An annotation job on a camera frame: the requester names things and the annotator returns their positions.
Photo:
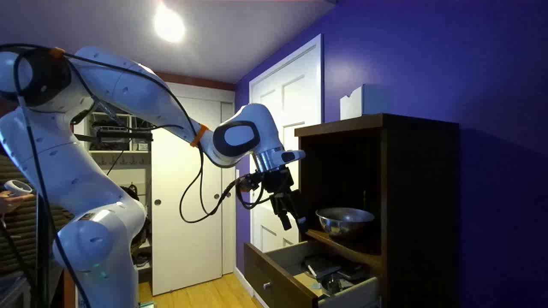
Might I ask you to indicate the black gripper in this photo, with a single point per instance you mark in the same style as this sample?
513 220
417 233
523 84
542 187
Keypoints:
278 182

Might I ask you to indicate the round metal dishpan bowl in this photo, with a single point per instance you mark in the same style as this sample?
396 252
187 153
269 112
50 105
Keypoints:
345 223

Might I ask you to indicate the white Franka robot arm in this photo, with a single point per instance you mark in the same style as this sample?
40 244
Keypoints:
114 86

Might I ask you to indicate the black item in drawer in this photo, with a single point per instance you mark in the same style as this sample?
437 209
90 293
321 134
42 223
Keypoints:
321 266

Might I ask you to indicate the open wooden cabinet drawer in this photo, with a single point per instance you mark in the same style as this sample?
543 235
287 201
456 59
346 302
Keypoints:
275 280

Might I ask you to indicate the brown wooden cabinet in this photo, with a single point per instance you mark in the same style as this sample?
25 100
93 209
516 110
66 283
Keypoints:
422 199

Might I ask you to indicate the closet shelf rack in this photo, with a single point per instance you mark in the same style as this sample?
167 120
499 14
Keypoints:
114 139

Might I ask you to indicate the tan flat box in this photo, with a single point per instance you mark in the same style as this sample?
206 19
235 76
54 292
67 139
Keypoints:
310 283

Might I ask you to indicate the white panelled door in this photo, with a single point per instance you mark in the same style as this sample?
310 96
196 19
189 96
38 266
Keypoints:
297 96

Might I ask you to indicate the plain white closet door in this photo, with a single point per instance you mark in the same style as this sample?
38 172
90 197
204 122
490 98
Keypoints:
177 250

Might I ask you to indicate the white box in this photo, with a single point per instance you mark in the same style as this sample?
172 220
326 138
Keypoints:
353 103

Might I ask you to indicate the round ceiling light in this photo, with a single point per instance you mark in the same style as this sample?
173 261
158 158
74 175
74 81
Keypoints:
168 25

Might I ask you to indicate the black stand pole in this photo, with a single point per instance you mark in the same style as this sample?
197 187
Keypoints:
42 250

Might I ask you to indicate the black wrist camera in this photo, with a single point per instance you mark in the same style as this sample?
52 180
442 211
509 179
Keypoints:
252 184

